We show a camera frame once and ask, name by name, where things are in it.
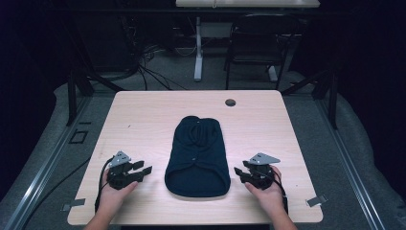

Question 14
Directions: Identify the black metal stand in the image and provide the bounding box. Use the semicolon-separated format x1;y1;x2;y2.
64;61;126;127
281;68;340;130

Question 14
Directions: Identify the grey tape strip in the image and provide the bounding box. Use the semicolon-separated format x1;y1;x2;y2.
61;197;87;212
305;194;328;208

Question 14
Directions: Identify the white background desk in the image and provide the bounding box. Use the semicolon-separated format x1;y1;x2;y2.
174;0;321;82

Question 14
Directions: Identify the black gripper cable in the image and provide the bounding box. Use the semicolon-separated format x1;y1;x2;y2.
94;157;115;214
271;168;289;215

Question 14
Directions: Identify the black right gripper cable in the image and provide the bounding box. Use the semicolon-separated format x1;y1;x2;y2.
271;168;289;215

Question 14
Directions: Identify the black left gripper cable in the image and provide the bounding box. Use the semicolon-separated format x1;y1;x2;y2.
94;157;115;214

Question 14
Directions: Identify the person's right hand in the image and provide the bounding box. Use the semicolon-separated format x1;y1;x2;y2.
244;166;286;219

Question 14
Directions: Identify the person's left hand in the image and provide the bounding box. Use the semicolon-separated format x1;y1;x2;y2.
96;172;139;217

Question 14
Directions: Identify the bundle of black floor cables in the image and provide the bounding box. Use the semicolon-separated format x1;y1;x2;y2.
135;43;190;92

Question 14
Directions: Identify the dark blue cloth garment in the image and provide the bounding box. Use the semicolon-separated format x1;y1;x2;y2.
164;115;232;198

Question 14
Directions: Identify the black floor cable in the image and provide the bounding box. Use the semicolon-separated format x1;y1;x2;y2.
21;155;93;230

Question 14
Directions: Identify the grey metal floor rail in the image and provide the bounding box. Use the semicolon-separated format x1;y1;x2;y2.
313;98;388;230
2;95;94;230

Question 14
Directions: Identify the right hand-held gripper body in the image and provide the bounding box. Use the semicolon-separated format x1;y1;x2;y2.
245;152;282;191

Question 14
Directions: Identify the black folding chair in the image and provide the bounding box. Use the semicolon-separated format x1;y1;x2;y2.
222;12;302;91

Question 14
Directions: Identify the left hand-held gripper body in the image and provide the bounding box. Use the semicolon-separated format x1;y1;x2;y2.
106;150;142;191

